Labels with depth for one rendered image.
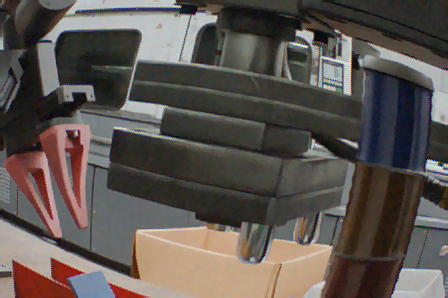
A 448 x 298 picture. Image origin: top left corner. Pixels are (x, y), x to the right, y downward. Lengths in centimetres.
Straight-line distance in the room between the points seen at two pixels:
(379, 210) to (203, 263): 265
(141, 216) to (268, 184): 515
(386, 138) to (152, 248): 273
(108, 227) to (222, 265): 290
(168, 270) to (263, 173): 249
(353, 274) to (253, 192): 22
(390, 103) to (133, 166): 27
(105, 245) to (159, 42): 124
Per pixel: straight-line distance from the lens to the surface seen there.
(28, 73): 69
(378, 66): 34
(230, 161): 56
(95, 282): 72
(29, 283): 91
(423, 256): 513
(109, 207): 580
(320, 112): 58
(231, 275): 296
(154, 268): 307
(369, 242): 34
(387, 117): 34
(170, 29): 570
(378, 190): 34
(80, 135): 71
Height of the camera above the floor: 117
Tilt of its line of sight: 3 degrees down
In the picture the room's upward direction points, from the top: 10 degrees clockwise
